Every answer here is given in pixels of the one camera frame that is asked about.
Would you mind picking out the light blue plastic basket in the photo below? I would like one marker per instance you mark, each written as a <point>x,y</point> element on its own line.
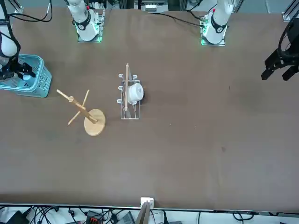
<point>44,86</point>

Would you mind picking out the white cup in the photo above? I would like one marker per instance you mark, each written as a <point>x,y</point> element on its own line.
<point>135,92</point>

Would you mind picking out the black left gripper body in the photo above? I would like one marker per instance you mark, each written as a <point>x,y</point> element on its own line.
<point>294,46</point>

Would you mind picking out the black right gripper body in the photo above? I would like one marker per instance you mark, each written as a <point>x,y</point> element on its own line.
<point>8,74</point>

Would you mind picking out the aluminium camera mast with bracket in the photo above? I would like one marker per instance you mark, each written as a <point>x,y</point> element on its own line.
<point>147,202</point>

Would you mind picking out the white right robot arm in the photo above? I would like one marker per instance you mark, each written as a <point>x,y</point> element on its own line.
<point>84,25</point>

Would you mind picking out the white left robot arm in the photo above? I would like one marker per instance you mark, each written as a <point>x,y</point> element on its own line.
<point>218,25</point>

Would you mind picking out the grey electrical box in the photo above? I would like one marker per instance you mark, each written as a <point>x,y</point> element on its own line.
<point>149,7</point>

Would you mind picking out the large black power adapter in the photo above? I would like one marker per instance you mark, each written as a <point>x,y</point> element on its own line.
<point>14,218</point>

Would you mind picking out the black device with red label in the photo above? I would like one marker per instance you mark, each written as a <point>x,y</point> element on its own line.
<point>93,219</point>

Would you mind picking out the light blue cup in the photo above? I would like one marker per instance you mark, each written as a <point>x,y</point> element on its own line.
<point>26,78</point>

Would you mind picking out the wooden cup rack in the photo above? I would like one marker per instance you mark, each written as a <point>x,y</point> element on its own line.
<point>94,126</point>

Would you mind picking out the aluminium frame bracket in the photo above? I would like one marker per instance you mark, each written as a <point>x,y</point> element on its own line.
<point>19,9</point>
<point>286,16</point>

